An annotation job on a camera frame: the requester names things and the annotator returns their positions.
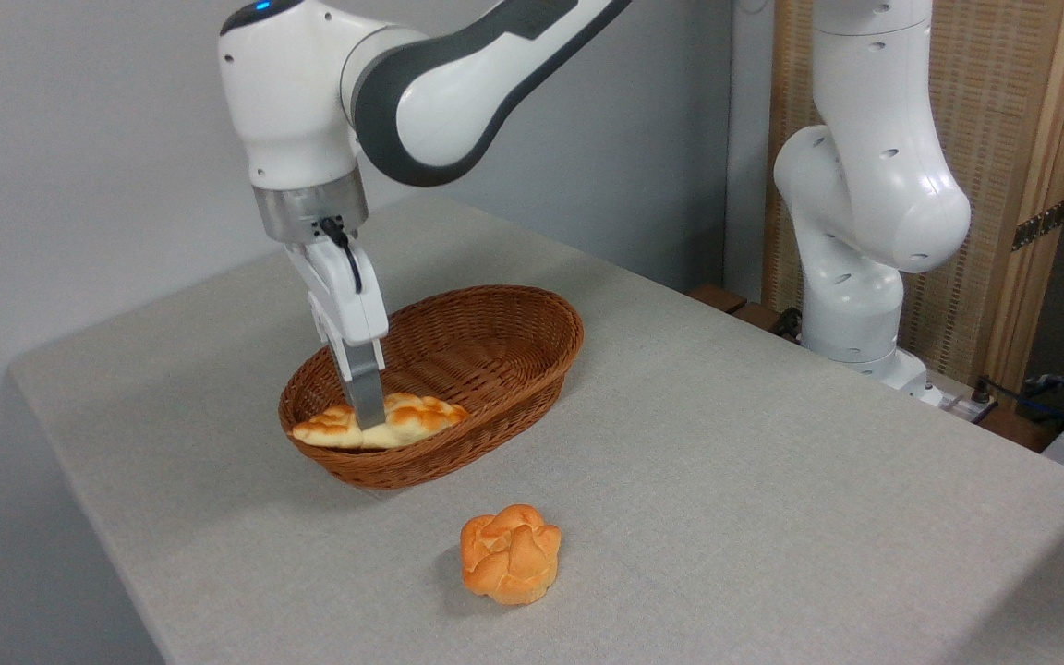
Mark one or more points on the round knotted bread roll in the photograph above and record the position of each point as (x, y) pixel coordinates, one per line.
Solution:
(511, 554)

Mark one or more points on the long braided bread loaf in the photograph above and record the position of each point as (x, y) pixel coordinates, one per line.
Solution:
(417, 420)

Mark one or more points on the brown wooden platform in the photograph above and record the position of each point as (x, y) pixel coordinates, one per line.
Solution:
(726, 303)

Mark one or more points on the wooden rattan folding screen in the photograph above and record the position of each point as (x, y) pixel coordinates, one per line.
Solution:
(1003, 102)

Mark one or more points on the dark metal screen hinge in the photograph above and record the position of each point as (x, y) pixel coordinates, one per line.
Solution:
(1040, 224)

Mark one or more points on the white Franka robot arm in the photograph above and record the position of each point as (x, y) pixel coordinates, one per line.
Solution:
(864, 185)

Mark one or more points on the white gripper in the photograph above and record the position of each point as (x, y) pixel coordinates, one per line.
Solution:
(347, 309)

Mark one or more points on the brown wicker oval basket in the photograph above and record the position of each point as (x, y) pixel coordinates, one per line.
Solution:
(504, 356)

